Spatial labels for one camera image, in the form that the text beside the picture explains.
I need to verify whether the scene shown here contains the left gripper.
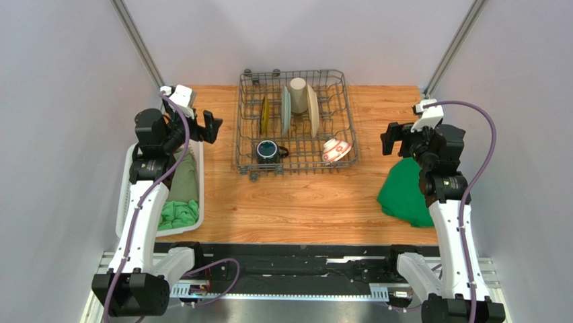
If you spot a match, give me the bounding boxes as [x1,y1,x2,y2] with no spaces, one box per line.
[161,97,222,154]

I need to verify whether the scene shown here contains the yellow patterned plate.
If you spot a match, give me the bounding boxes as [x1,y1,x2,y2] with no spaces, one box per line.
[260,96,270,135]

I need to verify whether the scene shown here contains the light blue flower plate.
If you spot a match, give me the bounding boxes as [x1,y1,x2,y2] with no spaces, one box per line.
[281,85,291,137]

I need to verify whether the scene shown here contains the cream bird plate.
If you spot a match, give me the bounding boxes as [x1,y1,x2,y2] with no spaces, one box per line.
[306,84,319,138]

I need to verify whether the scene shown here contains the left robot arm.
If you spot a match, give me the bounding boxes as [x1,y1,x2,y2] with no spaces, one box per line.
[91,108,223,322]

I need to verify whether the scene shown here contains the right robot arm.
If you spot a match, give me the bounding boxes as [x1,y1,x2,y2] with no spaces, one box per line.
[381,122,506,322]

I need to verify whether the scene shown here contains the dark green mug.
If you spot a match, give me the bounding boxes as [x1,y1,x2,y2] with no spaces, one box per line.
[255,140,289,164]

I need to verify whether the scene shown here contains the white red patterned bowl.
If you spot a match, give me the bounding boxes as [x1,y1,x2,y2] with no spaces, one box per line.
[321,138,352,163]

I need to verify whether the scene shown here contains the green cloth on table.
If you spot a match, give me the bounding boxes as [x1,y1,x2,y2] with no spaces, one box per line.
[377,157,434,228]

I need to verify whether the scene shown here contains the olive green folded cloth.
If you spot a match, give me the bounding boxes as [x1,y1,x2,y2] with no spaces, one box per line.
[167,151,199,203]

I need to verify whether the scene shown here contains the beige upside-down cup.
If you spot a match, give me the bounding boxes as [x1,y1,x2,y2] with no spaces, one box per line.
[289,77,308,114]

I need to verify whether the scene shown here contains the bright green crumpled cloth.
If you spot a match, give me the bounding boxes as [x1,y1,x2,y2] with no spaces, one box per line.
[158,200,200,231]

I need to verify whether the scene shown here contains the white plastic basket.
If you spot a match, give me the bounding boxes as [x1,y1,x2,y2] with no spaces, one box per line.
[116,141,204,237]

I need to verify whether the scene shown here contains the right aluminium frame post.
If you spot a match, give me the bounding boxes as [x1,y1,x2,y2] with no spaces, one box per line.
[420,0,488,99]

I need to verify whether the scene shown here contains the aluminium frame post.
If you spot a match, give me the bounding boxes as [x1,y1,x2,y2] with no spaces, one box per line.
[420,0,488,99]
[110,0,165,88]

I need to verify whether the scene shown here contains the grey wire dish rack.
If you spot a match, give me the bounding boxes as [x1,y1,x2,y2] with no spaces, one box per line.
[234,69,359,182]

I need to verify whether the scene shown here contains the left aluminium frame post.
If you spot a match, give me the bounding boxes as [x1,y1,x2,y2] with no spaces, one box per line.
[110,0,165,88]

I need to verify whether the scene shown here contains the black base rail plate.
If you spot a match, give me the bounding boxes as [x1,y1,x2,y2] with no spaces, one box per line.
[154,242,442,297]

